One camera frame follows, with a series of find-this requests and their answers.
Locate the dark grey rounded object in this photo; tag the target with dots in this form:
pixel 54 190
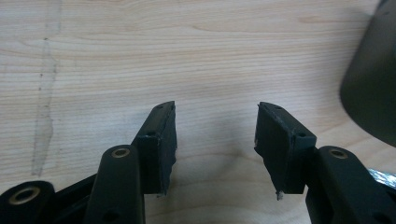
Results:
pixel 372 81

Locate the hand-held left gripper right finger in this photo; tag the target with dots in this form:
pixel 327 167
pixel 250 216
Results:
pixel 281 146

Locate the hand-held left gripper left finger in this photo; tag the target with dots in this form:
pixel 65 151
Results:
pixel 155 149

